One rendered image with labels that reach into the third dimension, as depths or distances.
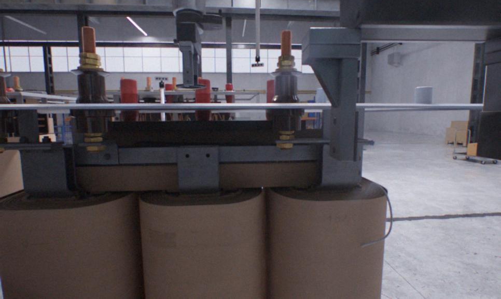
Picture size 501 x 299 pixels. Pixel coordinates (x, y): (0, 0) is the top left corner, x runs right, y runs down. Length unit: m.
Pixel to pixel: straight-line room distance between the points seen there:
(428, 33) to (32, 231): 0.96
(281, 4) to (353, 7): 9.25
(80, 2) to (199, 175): 9.77
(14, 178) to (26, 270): 2.16
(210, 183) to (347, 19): 0.63
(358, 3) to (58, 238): 0.89
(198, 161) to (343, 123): 0.60
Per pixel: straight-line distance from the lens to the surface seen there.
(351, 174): 0.86
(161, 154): 0.84
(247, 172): 0.87
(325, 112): 1.15
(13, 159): 3.10
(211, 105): 0.58
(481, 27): 0.26
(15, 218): 0.97
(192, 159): 0.77
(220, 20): 0.75
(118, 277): 0.99
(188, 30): 0.70
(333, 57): 0.21
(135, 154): 0.86
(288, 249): 0.89
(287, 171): 0.89
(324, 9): 9.81
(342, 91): 0.21
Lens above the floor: 1.33
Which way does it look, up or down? 6 degrees down
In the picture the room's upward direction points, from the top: straight up
